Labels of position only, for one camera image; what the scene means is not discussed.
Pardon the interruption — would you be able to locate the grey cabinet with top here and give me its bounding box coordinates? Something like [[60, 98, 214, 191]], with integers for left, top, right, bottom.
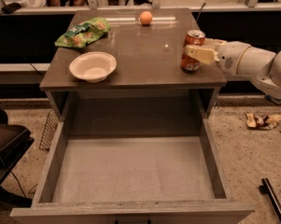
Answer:
[[39, 7, 228, 137]]

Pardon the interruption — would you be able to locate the orange fruit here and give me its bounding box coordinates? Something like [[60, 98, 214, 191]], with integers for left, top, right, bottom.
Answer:
[[139, 11, 152, 25]]

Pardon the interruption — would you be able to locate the black chair base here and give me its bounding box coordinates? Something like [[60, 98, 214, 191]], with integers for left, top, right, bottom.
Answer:
[[0, 108, 34, 207]]

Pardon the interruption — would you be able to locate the crumpled snack wrapper on floor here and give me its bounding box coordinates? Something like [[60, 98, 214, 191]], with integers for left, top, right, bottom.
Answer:
[[246, 113, 281, 130]]

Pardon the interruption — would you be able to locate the black wire basket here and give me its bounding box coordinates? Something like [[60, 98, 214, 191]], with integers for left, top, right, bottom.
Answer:
[[39, 110, 58, 152]]

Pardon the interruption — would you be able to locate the black floor cable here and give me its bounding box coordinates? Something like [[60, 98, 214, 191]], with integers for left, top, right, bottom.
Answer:
[[9, 171, 38, 199]]

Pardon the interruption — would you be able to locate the white paper bowl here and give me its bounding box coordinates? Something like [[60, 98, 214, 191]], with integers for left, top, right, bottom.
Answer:
[[69, 51, 117, 83]]

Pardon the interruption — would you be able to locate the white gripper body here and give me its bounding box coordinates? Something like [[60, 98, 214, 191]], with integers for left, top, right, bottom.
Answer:
[[217, 41, 250, 76]]

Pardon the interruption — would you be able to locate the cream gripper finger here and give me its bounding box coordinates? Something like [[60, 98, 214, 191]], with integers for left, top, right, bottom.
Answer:
[[185, 45, 217, 64], [204, 38, 227, 50]]

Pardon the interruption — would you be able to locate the orange soda can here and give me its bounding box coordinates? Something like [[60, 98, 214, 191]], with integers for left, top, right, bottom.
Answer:
[[181, 30, 205, 71]]

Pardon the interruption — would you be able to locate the green chip bag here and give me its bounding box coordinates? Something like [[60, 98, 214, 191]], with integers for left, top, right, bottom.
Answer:
[[55, 17, 110, 48]]

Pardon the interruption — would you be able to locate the open grey drawer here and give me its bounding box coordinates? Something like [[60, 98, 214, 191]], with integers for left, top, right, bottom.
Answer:
[[9, 92, 256, 224]]

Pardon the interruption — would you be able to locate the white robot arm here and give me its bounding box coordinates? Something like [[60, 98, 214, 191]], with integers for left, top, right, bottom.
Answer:
[[185, 38, 281, 100]]

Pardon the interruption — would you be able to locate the black bar on floor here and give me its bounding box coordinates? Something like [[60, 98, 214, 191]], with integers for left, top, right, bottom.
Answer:
[[260, 178, 281, 223]]

